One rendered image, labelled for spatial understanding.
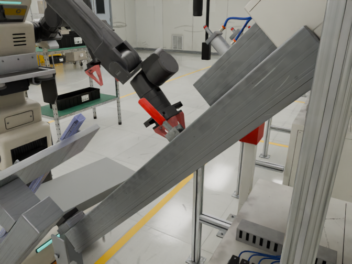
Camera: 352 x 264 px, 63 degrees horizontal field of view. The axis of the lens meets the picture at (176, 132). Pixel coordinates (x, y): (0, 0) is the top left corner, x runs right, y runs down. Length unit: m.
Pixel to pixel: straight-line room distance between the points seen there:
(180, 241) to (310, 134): 1.54
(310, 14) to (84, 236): 0.65
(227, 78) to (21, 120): 1.06
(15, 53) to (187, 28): 9.30
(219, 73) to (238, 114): 0.08
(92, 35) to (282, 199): 0.84
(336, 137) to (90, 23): 0.56
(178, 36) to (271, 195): 9.67
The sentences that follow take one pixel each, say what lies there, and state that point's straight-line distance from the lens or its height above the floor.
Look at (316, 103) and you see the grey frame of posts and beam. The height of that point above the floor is 1.16.
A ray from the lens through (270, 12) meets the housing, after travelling 0.39.
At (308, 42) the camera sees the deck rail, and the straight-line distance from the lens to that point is 0.36.
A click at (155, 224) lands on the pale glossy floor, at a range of 1.94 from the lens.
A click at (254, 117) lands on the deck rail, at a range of 0.39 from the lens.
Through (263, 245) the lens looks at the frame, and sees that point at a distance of 0.91.
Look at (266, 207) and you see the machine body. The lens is 1.08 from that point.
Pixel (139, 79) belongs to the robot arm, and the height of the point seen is 1.10.
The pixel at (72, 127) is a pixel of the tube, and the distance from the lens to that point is 0.44.
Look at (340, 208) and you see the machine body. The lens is 1.18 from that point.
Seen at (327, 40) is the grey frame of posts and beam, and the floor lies 1.22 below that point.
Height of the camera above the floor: 1.24
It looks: 22 degrees down
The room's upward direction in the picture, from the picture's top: straight up
